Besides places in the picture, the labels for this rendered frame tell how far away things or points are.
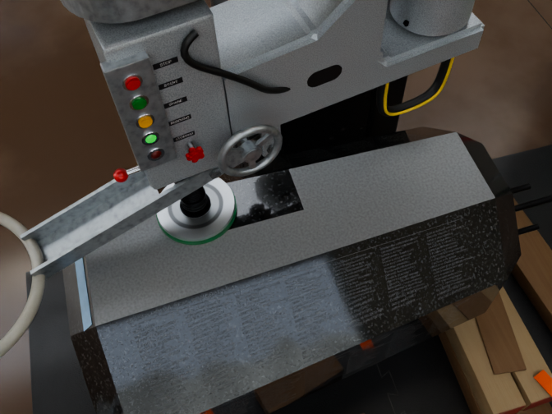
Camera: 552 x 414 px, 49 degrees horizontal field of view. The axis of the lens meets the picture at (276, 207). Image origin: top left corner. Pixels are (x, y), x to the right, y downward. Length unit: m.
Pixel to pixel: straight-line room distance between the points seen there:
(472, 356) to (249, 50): 1.38
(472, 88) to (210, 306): 1.99
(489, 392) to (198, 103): 1.42
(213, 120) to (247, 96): 0.08
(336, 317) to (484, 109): 1.69
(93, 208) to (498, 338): 1.40
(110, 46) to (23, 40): 2.58
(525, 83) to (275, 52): 2.17
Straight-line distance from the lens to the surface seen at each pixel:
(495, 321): 2.28
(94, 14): 1.05
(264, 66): 1.24
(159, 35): 1.08
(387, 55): 1.44
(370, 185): 1.72
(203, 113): 1.24
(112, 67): 1.08
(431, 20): 1.46
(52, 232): 1.66
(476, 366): 2.21
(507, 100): 3.17
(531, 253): 2.59
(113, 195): 1.60
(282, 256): 1.60
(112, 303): 1.61
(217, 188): 1.69
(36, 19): 3.74
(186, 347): 1.62
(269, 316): 1.62
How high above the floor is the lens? 2.24
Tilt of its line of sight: 58 degrees down
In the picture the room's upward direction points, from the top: 4 degrees counter-clockwise
